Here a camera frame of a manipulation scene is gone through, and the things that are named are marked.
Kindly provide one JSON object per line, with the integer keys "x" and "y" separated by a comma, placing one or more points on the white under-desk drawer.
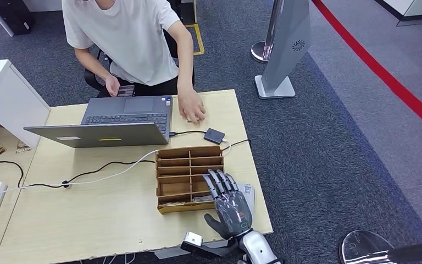
{"x": 167, "y": 253}

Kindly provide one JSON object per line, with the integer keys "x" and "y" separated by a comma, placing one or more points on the person's right hand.
{"x": 112, "y": 86}

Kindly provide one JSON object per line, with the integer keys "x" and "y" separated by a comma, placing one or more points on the wooden card organizer box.
{"x": 174, "y": 187}

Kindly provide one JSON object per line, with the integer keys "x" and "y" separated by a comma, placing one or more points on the person's left hand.
{"x": 191, "y": 105}

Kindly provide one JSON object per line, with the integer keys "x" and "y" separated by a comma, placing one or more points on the white platform with black edge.
{"x": 413, "y": 7}

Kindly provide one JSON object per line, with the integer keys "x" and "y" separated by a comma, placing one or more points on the black office chair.
{"x": 187, "y": 78}

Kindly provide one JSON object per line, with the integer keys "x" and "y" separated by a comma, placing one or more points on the grey kiosk stand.
{"x": 287, "y": 43}

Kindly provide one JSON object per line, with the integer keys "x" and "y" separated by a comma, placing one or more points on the small black adapter box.
{"x": 214, "y": 136}

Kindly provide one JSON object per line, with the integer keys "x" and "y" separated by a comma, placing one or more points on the plastic-wrapped card stack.
{"x": 202, "y": 199}

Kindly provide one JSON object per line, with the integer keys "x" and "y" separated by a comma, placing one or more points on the person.
{"x": 123, "y": 36}

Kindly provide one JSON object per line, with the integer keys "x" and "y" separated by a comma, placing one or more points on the white cabinet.
{"x": 5, "y": 100}

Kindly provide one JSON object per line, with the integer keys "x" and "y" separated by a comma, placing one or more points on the dark smartphone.
{"x": 126, "y": 91}

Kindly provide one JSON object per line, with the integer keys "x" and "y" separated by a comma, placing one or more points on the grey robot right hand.
{"x": 233, "y": 215}

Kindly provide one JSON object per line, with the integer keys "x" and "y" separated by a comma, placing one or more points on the person's right forearm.
{"x": 91, "y": 65}

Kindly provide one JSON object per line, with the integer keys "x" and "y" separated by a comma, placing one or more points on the person's left forearm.
{"x": 186, "y": 69}

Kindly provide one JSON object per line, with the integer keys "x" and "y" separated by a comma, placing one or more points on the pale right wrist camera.
{"x": 192, "y": 239}

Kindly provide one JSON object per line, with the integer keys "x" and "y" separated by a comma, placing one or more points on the grey laptop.
{"x": 94, "y": 136}

